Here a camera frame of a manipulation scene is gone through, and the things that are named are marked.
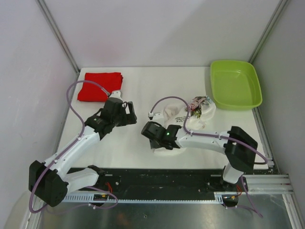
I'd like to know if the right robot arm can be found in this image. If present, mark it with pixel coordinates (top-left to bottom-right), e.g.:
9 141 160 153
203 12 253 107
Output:
141 121 258 191

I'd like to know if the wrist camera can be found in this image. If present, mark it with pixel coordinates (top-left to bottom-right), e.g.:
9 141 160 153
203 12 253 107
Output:
108 90 122 101
148 112 165 125

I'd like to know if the aluminium frame rail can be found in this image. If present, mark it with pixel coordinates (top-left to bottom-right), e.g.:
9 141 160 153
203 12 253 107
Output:
244 175 294 195

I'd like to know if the white t shirt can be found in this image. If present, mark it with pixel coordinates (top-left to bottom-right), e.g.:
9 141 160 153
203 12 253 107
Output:
152 95 217 157

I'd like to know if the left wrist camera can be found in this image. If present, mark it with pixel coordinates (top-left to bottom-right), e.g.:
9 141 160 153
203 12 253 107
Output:
108 90 122 101

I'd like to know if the folded red t shirt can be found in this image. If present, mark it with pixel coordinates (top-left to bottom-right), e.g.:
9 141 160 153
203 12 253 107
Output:
77 72 123 102

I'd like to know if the grey slotted cable duct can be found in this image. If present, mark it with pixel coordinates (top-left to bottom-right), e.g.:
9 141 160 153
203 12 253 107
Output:
62 192 238 204

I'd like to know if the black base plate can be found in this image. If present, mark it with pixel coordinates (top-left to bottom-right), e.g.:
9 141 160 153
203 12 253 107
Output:
95 168 247 198

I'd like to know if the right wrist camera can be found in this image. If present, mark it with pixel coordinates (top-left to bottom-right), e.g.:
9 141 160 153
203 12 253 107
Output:
148 112 165 125

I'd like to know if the green plastic basin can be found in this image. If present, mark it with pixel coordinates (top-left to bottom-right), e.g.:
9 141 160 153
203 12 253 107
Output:
210 60 263 111

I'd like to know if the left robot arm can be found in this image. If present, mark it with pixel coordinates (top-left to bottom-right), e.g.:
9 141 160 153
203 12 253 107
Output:
29 98 137 207

